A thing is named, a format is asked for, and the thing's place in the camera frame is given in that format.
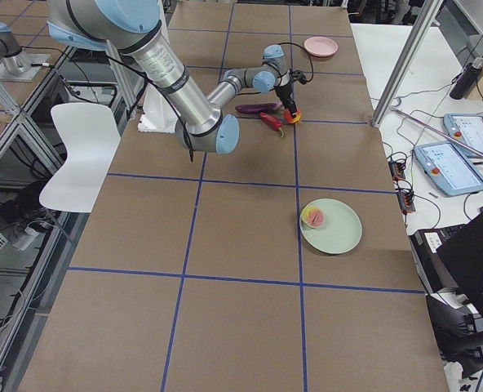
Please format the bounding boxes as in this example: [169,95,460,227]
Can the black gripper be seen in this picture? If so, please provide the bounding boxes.
[275,83,298,117]

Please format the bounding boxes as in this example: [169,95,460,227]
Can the yellow pink peach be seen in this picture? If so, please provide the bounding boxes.
[300,206,325,229]

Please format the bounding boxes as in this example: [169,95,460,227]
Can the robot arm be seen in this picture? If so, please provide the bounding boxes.
[48,1,300,154]

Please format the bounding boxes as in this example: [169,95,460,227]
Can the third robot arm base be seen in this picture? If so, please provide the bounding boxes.
[0,22,50,82]

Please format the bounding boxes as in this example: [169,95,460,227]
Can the red chili pepper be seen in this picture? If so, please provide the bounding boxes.
[259,112,285,139]

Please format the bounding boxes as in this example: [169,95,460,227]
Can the purple eggplant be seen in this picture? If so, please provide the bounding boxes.
[235,102,283,114]

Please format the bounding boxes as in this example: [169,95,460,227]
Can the pink plate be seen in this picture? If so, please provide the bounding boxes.
[304,36,339,58]

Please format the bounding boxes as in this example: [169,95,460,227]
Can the green plate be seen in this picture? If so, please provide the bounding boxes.
[299,198,362,255]

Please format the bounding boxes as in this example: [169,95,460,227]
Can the reacher grabber stick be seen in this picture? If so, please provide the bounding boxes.
[390,105,483,159]

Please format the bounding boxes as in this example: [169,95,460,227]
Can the near blue teach pendant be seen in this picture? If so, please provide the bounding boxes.
[414,142,483,196]

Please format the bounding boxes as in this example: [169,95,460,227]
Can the blue teach pendant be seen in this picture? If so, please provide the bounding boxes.
[414,142,483,196]
[443,114,483,153]

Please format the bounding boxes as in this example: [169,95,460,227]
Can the black water bottle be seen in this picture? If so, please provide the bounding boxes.
[449,57,483,100]

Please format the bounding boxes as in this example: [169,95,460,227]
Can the far blue teach pendant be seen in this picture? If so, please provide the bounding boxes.
[443,114,483,153]

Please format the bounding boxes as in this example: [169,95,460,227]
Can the white chair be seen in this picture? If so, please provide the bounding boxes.
[39,102,121,213]

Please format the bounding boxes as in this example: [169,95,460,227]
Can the black office chair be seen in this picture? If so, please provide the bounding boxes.
[426,296,483,378]

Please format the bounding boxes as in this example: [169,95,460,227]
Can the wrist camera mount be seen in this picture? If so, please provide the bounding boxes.
[290,69,309,85]

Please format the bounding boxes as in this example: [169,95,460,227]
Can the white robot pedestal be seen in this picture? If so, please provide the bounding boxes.
[137,0,177,134]

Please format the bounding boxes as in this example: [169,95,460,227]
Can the aluminium frame post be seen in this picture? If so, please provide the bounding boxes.
[370,0,444,128]

